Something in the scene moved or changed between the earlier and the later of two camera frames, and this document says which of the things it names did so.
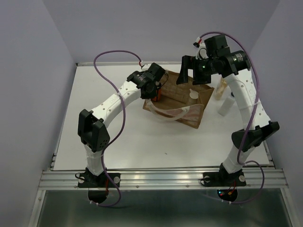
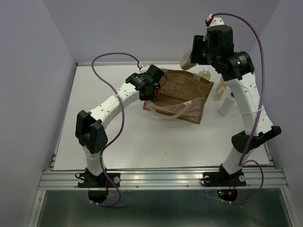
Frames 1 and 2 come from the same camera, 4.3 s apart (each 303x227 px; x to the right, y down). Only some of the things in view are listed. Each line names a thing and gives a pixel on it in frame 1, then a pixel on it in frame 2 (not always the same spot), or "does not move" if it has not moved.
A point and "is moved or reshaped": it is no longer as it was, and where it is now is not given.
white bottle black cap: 227,105 does not move
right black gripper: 190,62 to 196,56
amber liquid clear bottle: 221,88 does not move
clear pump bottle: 193,95 is moved or reshaped
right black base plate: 222,179 does not move
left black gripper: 150,95 does not move
